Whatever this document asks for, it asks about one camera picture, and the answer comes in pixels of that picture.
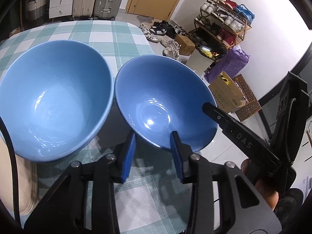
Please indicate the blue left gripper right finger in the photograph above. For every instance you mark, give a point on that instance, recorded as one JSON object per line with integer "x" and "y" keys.
{"x": 176, "y": 147}

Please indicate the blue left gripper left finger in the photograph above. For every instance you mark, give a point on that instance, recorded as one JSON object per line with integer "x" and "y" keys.
{"x": 128, "y": 152}

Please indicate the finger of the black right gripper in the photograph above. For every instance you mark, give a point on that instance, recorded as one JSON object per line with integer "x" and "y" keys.
{"x": 217, "y": 114}

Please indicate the blue bowl large front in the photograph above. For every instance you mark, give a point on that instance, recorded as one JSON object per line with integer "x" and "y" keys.
{"x": 55, "y": 98}

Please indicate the cream plate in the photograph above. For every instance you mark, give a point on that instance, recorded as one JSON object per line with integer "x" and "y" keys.
{"x": 27, "y": 178}

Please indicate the right hand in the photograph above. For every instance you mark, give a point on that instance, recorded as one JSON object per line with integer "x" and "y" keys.
{"x": 271, "y": 196}

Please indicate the teal plaid tablecloth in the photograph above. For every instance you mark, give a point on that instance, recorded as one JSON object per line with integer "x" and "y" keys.
{"x": 152, "y": 200}

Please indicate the purple bag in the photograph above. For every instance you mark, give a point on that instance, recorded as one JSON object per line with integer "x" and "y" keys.
{"x": 232, "y": 63}

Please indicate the cardboard box on floor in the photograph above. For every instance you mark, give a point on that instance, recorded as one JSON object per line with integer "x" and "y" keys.
{"x": 187, "y": 47}

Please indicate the wooden shoe rack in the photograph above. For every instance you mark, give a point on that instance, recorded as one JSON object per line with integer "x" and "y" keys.
{"x": 225, "y": 21}

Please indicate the woven laundry basket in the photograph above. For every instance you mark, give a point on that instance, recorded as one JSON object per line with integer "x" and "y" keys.
{"x": 36, "y": 12}

